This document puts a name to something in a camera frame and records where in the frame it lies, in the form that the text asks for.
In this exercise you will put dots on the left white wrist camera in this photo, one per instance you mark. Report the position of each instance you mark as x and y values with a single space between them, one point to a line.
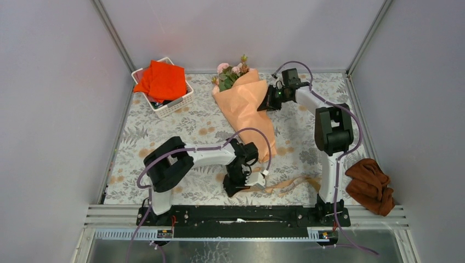
257 179

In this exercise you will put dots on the pink fake flower bouquet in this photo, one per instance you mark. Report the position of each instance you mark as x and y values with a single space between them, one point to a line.
228 74

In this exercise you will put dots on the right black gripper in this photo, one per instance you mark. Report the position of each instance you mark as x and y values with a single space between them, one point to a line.
268 104

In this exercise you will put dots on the orange cloth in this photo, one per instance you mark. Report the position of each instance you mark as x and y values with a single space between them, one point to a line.
162 81

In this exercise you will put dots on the brown cloth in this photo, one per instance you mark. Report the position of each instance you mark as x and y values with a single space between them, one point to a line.
369 186

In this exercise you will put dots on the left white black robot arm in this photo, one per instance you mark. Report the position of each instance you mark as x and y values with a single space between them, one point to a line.
168 164

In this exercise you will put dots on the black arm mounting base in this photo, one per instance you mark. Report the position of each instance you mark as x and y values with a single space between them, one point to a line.
230 221

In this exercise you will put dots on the beige kraft wrapping paper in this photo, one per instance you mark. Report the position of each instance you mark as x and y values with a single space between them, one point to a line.
239 106

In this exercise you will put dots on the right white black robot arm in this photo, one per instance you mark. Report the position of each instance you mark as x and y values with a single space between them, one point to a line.
333 132

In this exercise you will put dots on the tan ribbon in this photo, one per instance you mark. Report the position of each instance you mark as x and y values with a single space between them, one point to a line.
283 187

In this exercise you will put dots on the floral patterned table mat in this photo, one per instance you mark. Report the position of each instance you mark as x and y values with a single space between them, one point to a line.
202 122

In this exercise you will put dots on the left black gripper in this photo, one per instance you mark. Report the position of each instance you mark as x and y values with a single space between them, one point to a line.
230 188

